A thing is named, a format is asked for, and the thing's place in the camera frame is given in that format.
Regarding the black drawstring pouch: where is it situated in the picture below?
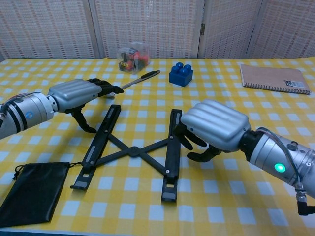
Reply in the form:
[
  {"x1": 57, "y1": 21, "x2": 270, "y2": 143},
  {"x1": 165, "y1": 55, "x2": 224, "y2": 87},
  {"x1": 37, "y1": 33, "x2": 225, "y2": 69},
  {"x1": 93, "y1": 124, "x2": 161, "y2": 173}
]
[{"x1": 0, "y1": 161, "x2": 82, "y2": 228}]

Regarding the woven folding screen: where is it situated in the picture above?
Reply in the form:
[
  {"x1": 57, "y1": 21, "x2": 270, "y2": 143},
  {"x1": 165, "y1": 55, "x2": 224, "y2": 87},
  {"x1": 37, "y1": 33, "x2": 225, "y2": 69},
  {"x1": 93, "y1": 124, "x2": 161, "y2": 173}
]
[{"x1": 0, "y1": 0, "x2": 315, "y2": 59}]

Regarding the yellow checkered tablecloth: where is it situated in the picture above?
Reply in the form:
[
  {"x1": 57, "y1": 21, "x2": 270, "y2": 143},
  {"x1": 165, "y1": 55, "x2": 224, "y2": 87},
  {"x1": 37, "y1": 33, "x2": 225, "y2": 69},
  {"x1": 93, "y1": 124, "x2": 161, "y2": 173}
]
[{"x1": 0, "y1": 58, "x2": 315, "y2": 236}]

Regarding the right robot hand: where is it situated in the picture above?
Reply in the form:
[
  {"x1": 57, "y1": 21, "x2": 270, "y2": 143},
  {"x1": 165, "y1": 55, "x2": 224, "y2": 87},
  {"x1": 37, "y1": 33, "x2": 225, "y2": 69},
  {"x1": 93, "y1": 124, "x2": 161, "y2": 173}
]
[{"x1": 175, "y1": 99, "x2": 252, "y2": 163}]

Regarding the blue building block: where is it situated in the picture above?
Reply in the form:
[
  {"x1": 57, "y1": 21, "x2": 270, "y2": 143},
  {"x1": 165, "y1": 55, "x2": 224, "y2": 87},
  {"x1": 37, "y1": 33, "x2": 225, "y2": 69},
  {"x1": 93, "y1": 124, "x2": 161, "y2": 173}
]
[{"x1": 169, "y1": 62, "x2": 194, "y2": 88}]

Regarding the steel ladle black handle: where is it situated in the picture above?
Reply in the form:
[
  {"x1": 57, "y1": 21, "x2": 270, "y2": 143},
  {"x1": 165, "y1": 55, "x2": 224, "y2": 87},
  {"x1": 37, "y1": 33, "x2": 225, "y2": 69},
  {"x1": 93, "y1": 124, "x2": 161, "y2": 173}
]
[{"x1": 108, "y1": 70, "x2": 161, "y2": 99}]

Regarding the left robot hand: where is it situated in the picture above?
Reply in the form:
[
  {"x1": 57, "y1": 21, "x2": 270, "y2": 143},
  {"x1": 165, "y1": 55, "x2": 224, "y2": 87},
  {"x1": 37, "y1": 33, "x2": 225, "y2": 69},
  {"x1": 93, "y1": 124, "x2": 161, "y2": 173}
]
[{"x1": 48, "y1": 78, "x2": 125, "y2": 134}]

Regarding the clear box of toys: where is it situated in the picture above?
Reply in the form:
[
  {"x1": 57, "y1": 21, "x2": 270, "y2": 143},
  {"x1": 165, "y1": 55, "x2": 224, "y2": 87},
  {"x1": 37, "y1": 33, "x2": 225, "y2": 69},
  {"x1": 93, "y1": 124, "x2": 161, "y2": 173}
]
[{"x1": 118, "y1": 42, "x2": 151, "y2": 75}]

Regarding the brown spiral notebook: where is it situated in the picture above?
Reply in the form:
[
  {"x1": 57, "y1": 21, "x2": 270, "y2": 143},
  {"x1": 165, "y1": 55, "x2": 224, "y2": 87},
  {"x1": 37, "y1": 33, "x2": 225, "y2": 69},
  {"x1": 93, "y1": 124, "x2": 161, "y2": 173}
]
[{"x1": 240, "y1": 63, "x2": 312, "y2": 95}]

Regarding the black folding laptop stand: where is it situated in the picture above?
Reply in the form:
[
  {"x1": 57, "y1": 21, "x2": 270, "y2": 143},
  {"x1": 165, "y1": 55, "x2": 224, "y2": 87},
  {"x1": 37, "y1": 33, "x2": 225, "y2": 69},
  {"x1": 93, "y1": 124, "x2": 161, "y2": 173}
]
[{"x1": 70, "y1": 104, "x2": 183, "y2": 203}]

